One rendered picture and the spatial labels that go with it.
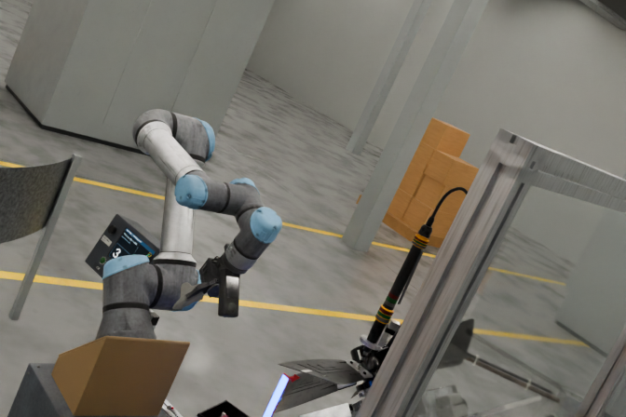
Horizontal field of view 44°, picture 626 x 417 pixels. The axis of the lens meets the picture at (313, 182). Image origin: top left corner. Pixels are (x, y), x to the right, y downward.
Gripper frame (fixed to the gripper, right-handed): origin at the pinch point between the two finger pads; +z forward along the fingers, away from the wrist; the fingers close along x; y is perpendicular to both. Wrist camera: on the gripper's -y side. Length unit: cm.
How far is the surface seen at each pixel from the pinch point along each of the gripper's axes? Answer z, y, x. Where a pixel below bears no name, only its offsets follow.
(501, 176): -107, -69, 39
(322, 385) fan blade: 27, 4, -61
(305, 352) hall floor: 211, 166, -236
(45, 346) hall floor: 195, 134, -44
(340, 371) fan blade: 9, -5, -51
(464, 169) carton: 245, 541, -657
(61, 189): 133, 186, -30
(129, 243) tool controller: 30, 51, -1
